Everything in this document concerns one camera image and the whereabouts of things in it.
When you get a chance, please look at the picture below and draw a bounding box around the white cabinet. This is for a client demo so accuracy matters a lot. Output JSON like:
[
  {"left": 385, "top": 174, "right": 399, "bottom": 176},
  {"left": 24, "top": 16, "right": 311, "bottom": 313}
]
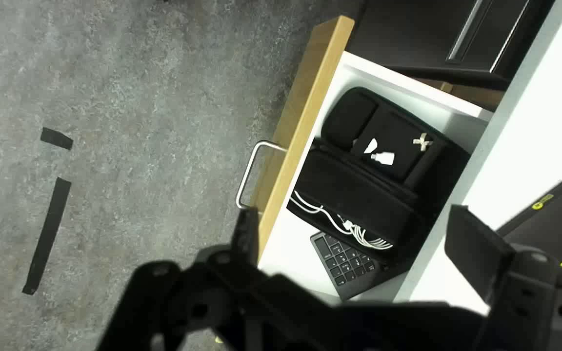
[{"left": 389, "top": 0, "right": 562, "bottom": 317}]

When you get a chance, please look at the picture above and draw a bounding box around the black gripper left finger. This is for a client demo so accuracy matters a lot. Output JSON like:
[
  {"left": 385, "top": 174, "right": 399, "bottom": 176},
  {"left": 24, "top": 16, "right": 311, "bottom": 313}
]
[{"left": 231, "top": 206, "right": 262, "bottom": 268}]

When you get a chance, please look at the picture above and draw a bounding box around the black zip pouch case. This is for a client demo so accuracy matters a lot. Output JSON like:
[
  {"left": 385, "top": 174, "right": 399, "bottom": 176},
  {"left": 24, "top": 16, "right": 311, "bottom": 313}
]
[{"left": 291, "top": 85, "right": 473, "bottom": 262}]

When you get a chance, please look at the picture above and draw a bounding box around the long black tape strip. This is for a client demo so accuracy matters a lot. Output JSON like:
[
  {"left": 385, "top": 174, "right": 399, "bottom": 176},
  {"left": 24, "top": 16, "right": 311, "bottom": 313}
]
[{"left": 20, "top": 176, "right": 75, "bottom": 297}]

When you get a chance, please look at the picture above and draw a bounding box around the small white cross clip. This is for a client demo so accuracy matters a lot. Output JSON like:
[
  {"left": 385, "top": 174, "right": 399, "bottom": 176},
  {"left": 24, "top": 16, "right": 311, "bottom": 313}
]
[{"left": 412, "top": 132, "right": 436, "bottom": 155}]

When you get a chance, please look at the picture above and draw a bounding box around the white plug adapter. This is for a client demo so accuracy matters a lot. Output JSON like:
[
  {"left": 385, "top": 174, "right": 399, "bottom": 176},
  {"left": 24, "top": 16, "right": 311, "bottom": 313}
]
[{"left": 361, "top": 137, "right": 399, "bottom": 169}]

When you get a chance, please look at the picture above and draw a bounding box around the wooden front white drawer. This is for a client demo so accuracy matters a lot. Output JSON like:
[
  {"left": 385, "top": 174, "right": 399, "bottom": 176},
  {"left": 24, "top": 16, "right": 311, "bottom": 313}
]
[{"left": 235, "top": 15, "right": 496, "bottom": 305}]

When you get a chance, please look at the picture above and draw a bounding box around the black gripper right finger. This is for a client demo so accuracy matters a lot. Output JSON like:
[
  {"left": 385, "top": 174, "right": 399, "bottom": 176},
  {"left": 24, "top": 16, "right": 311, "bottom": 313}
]
[{"left": 443, "top": 204, "right": 516, "bottom": 309}]

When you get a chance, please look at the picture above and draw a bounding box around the black calculator keypad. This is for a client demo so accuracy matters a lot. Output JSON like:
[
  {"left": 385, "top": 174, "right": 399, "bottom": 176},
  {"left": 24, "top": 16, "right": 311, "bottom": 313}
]
[{"left": 309, "top": 229, "right": 395, "bottom": 303}]

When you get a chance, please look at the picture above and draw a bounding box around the white cable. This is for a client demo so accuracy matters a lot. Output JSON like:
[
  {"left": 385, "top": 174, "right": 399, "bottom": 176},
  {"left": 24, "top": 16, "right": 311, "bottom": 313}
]
[{"left": 287, "top": 190, "right": 399, "bottom": 254}]

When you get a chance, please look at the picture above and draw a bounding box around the short black tape strip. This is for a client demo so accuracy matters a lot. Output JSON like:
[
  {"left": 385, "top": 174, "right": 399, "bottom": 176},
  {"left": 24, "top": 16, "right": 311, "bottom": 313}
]
[{"left": 39, "top": 126, "right": 77, "bottom": 153}]

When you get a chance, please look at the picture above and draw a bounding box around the silver metal drawer handle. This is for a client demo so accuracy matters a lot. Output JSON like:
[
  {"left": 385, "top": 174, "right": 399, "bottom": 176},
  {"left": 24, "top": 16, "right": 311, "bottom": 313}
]
[{"left": 235, "top": 141, "right": 289, "bottom": 213}]

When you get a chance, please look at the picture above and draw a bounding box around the black box with silver strips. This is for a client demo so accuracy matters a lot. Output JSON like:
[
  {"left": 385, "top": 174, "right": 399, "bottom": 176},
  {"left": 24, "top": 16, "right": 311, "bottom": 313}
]
[{"left": 346, "top": 0, "right": 559, "bottom": 93}]

